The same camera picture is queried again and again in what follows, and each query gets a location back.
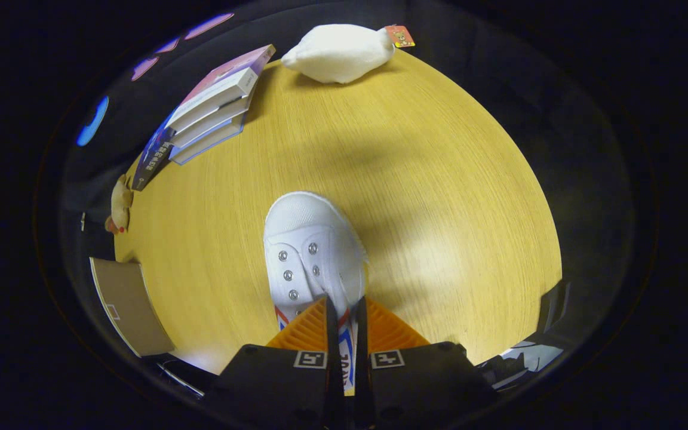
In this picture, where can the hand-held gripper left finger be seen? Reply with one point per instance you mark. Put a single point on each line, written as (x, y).
(278, 388)

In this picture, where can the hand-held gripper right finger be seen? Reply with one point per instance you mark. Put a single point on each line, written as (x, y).
(427, 388)

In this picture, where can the white canvas shoe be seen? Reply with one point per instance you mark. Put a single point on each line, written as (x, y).
(308, 239)

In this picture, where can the beige fabric storage box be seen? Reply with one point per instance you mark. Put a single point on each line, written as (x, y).
(132, 304)

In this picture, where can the tan plush dog toy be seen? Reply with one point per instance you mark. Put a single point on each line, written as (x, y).
(120, 203)

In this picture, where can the dark blue book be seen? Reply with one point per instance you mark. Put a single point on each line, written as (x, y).
(151, 161)

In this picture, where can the grey cover book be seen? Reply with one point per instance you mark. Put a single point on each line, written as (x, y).
(212, 122)

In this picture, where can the pink cover book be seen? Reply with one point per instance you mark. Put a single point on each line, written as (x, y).
(218, 89)

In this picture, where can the black backdrop cloth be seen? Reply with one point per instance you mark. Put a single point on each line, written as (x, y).
(499, 77)

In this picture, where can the white plush toy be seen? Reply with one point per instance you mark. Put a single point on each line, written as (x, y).
(338, 54)

